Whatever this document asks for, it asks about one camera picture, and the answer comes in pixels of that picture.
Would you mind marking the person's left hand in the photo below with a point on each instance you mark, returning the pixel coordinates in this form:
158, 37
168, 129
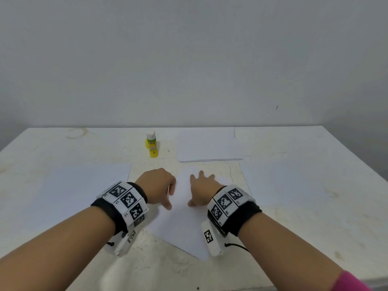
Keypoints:
154, 184

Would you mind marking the person's right hand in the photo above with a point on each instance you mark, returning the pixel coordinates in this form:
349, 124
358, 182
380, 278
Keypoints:
205, 189

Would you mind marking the yellow glue stick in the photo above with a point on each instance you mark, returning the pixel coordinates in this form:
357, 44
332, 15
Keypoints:
152, 145

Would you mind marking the yellow glue cap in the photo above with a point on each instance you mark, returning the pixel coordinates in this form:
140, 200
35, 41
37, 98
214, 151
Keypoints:
146, 143

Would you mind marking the glued white paper sheet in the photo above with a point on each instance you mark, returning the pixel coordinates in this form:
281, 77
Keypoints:
209, 145
182, 230

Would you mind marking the stack of white paper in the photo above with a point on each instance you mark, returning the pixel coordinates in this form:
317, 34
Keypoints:
285, 183
66, 194

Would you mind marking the person's left forearm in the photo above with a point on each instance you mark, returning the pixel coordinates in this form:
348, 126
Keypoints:
51, 254

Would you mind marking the person's right forearm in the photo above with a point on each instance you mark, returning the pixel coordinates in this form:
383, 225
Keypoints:
294, 254

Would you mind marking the black marker wristband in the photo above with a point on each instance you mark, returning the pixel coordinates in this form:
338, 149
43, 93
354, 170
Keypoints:
121, 206
233, 210

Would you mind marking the pink sleeve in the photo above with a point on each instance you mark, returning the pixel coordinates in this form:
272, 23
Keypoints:
351, 281

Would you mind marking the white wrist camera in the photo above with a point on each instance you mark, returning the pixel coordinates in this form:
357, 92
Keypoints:
212, 239
126, 239

